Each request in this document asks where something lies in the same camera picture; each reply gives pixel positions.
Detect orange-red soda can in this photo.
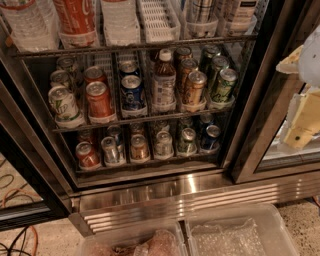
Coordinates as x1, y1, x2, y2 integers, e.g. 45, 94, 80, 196
86, 81, 114, 118
83, 66, 107, 84

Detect silver can top shelf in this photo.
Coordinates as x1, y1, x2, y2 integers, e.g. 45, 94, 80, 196
186, 0, 215, 24

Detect rear gold soda can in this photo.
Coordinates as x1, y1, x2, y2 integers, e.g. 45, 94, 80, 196
173, 46, 193, 67

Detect bottom shelf gold can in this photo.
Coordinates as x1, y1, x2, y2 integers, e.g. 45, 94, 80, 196
131, 134, 149, 160

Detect bottom shelf blue can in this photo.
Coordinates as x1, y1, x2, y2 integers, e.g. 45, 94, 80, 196
200, 125, 221, 150

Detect white green soda can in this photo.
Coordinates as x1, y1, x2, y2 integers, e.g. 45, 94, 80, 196
56, 56, 83, 84
50, 70, 72, 89
48, 85, 80, 121

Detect front orange-red soda can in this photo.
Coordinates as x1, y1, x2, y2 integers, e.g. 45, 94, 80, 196
86, 81, 114, 118

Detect right clear plastic bin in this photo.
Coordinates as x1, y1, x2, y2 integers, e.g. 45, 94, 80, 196
185, 204, 300, 256

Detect empty white plastic glide tray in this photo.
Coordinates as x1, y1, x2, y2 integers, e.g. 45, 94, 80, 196
137, 0, 181, 43

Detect brown tea bottle white cap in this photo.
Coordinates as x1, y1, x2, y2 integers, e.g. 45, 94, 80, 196
152, 49, 176, 105

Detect middle white green soda can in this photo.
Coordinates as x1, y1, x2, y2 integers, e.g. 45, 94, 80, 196
50, 70, 72, 89

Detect stainless steel fridge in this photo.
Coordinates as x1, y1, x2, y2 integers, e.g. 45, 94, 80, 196
0, 0, 320, 238

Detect middle gold soda can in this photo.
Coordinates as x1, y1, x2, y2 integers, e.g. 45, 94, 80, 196
177, 58, 198, 94

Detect white label bottle top shelf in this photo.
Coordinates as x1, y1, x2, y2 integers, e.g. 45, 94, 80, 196
224, 0, 257, 23

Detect blue soda can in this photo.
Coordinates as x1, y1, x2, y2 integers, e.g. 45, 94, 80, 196
121, 75, 145, 111
119, 60, 140, 77

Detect left clear plastic bin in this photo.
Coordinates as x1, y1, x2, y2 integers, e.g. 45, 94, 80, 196
75, 220, 188, 256

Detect clear plastic bin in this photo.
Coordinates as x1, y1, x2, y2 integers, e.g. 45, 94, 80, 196
75, 220, 188, 256
185, 204, 300, 256

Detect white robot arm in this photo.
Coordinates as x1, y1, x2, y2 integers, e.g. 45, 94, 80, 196
276, 25, 320, 150

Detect clear water bottle top shelf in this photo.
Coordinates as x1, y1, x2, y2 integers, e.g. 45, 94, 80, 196
0, 0, 59, 52

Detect rear orange-red soda can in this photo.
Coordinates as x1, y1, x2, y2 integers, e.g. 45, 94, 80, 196
83, 66, 107, 84

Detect bottom shelf silver can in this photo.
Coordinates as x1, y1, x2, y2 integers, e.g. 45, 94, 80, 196
101, 136, 120, 163

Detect bottom shelf red can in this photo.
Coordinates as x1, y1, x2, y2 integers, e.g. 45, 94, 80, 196
76, 141, 100, 168

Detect rear blue soda can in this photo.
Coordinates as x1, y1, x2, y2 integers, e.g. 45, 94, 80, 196
119, 60, 140, 77

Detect gold soda can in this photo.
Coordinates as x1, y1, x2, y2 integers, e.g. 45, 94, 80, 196
182, 70, 207, 105
177, 58, 198, 94
173, 46, 193, 67

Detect black cable on floor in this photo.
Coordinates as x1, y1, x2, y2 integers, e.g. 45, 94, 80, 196
0, 225, 31, 256

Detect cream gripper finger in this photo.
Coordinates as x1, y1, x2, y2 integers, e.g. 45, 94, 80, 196
283, 87, 320, 149
276, 45, 303, 74

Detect front white green soda can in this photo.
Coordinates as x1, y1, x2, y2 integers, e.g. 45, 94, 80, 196
48, 85, 80, 121

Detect red cola bottle top shelf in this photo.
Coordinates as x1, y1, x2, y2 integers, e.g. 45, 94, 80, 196
53, 0, 95, 35

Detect bottom shelf white can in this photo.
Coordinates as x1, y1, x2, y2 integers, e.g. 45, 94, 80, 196
155, 131, 173, 156

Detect front blue soda can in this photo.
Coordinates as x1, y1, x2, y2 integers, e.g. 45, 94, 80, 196
121, 75, 145, 111

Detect orange cable on floor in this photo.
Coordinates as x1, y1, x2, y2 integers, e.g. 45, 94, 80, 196
0, 187, 42, 256

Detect rear white green soda can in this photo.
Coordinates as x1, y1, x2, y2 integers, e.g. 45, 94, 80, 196
56, 56, 83, 84

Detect front gold soda can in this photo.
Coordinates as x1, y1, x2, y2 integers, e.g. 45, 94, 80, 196
182, 70, 207, 105

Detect bottom shelf green can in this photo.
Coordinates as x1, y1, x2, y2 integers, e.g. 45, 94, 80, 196
177, 128, 197, 154

